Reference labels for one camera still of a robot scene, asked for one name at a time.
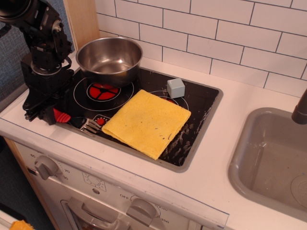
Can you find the yellow folded cloth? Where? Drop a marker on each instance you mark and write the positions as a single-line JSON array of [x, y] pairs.
[[147, 123]]

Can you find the grey right oven knob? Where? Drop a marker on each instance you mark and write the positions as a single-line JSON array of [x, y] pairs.
[[142, 211]]

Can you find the wooden side post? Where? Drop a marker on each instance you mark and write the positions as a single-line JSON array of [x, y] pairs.
[[82, 20]]

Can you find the red handled metal fork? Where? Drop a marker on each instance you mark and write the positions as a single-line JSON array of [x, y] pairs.
[[86, 125]]

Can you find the grey oven knob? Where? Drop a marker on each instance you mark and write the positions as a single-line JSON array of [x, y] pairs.
[[46, 167], [142, 211]]

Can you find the grey left oven knob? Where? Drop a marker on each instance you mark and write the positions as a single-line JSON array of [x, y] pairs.
[[46, 167]]

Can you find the black toy stovetop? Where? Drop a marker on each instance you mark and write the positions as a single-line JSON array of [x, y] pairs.
[[100, 102]]

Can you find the grey blue toy block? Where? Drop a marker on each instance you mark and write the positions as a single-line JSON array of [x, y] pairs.
[[175, 88]]

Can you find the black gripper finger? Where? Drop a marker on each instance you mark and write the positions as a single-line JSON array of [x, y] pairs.
[[64, 103], [47, 115]]

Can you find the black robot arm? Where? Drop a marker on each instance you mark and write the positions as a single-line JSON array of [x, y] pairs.
[[46, 69]]

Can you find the grey oven door handle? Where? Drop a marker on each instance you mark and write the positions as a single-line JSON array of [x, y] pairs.
[[92, 215]]

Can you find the stainless steel pot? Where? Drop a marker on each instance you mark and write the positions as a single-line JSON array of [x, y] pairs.
[[110, 60]]

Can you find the grey plastic sink basin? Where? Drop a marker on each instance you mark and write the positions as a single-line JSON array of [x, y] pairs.
[[269, 165]]

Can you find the orange black object on floor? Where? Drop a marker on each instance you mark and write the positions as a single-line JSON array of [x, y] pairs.
[[21, 225]]

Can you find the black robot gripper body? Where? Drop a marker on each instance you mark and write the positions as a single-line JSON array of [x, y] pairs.
[[45, 86]]

